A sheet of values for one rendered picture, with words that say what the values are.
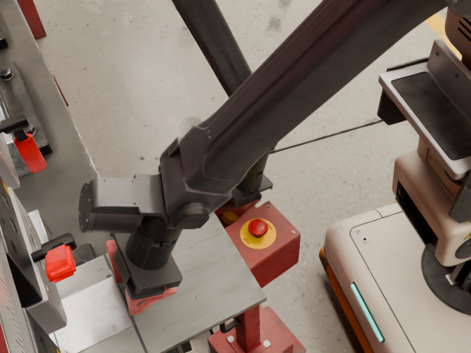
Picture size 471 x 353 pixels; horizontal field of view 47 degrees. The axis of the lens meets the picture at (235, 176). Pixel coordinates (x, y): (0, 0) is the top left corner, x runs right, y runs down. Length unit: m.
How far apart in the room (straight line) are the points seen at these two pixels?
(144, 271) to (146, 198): 0.12
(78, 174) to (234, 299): 0.48
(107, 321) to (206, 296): 0.14
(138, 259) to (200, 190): 0.17
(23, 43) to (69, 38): 1.52
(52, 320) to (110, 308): 0.24
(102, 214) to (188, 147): 0.13
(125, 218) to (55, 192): 0.50
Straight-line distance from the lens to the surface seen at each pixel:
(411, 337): 1.57
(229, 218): 1.16
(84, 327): 0.79
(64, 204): 1.08
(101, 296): 0.80
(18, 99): 1.27
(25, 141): 0.72
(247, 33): 2.83
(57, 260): 0.47
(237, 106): 0.49
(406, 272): 1.66
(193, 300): 0.78
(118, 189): 0.60
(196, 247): 0.82
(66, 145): 1.18
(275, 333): 1.70
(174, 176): 0.57
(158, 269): 0.70
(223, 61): 0.89
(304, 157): 2.23
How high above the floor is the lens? 1.70
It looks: 52 degrees down
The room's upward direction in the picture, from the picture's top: 4 degrees counter-clockwise
